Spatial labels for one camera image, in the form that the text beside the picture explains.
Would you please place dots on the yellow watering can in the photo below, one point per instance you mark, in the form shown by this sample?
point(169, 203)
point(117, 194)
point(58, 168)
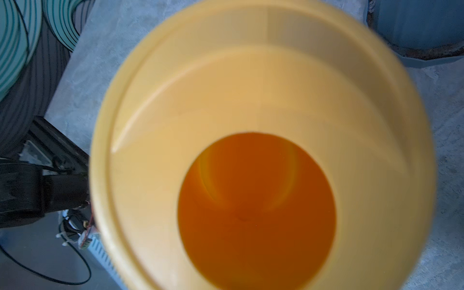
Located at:
point(262, 145)

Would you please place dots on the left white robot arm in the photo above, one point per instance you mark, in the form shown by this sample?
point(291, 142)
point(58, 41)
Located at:
point(30, 191)

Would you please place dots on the blue-grey pot saucer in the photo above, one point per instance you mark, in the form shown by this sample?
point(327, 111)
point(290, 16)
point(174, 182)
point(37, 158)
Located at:
point(420, 58)

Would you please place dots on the blue-grey flower pot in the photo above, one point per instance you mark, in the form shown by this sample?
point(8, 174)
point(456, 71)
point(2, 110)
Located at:
point(433, 28)

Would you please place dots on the white slotted cable duct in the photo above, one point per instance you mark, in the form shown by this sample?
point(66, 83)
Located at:
point(96, 248)

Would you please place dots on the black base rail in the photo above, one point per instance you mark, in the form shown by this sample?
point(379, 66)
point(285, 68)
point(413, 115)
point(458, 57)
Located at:
point(45, 145)

